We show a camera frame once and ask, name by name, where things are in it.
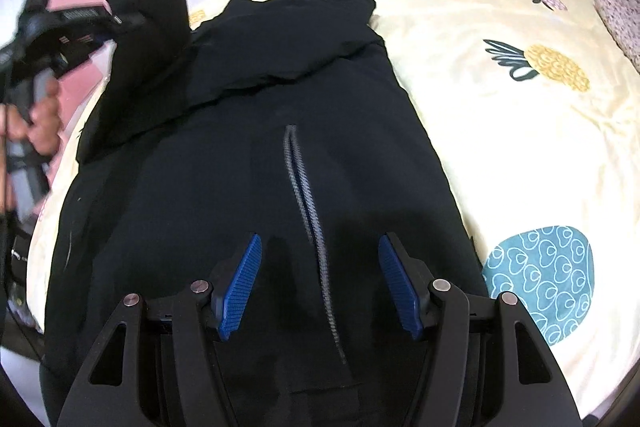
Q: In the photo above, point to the person's left hand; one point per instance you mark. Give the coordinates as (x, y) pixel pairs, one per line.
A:
(44, 122)

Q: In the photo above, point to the yellow pineapple print bedsheet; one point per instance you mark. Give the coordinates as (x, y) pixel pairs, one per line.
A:
(500, 147)

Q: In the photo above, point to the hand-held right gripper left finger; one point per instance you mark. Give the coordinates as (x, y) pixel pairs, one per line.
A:
(240, 287)

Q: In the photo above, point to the speckled pillow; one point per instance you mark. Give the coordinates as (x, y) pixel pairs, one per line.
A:
(622, 14)

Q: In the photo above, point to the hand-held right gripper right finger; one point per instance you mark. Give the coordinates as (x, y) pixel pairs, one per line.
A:
(400, 287)

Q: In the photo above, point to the black jacket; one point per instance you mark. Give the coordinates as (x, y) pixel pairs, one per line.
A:
(200, 182)

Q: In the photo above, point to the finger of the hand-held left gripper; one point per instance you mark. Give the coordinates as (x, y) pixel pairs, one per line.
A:
(122, 21)

